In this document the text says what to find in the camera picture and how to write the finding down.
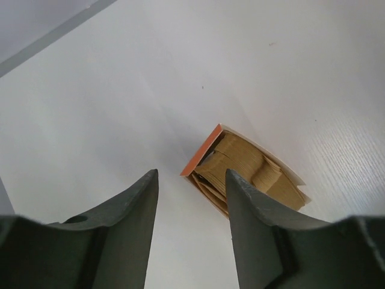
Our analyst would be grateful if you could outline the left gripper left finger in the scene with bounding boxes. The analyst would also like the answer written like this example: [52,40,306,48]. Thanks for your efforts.
[1,169,159,288]

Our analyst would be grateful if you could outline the orange coffee filter holder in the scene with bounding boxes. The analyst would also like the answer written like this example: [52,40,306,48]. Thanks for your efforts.
[180,124,311,216]

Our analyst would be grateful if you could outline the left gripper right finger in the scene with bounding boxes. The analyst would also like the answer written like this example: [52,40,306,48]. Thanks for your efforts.
[226,169,384,288]

